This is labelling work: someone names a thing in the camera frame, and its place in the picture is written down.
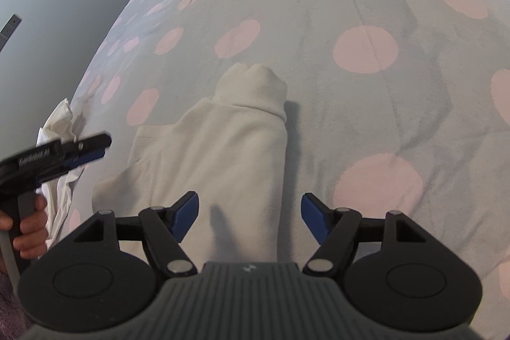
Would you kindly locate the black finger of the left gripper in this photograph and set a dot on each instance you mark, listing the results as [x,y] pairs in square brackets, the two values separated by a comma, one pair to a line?
[72,149]
[85,158]

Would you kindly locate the person's left hand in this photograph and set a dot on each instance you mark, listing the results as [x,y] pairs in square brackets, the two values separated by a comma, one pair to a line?
[31,243]

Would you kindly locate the grey pink-dotted bed sheet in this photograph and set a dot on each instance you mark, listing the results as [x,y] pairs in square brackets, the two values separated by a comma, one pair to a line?
[391,105]

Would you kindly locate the cream sweatshirt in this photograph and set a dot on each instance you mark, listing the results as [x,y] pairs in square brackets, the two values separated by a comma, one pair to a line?
[230,150]

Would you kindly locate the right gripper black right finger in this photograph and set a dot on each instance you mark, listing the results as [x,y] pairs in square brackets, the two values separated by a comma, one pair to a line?
[335,231]

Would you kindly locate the white crumpled garment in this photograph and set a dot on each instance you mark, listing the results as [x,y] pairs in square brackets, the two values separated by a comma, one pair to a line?
[58,192]

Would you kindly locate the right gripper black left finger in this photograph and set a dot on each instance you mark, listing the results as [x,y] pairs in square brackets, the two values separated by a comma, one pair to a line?
[163,229]

